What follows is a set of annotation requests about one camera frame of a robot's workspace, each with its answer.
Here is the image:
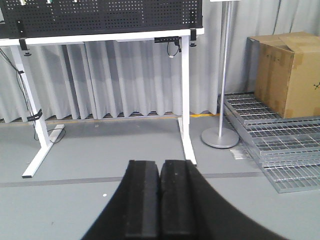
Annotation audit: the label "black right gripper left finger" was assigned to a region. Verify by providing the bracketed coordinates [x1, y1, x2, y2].
[83, 160, 160, 240]

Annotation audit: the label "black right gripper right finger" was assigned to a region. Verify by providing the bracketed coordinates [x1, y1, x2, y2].
[160, 160, 284, 240]

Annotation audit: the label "silver floor stand pole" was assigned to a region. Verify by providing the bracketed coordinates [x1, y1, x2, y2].
[201, 0, 239, 149]

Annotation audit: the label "stacked steel floor gratings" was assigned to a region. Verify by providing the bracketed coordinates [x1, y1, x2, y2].
[223, 93, 320, 193]

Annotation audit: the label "brown cardboard box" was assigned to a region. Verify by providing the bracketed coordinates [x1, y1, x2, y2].
[247, 31, 320, 119]

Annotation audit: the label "black under-table control box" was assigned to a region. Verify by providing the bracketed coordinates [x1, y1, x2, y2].
[154, 36, 182, 59]

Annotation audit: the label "black right board clamp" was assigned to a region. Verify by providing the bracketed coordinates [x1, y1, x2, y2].
[189, 9, 197, 48]

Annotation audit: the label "black board clamp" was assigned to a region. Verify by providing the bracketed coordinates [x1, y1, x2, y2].
[189, 9, 197, 48]
[16, 19, 32, 57]

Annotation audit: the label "black perforated pegboard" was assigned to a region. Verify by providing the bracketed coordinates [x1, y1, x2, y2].
[0, 0, 203, 38]

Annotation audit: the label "black left board clamp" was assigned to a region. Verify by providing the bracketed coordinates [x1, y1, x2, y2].
[16, 19, 32, 57]

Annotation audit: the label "white metal table frame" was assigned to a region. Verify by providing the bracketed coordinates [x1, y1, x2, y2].
[0, 28, 205, 164]

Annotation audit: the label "black cable on table leg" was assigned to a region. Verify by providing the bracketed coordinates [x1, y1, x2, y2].
[0, 47, 66, 144]

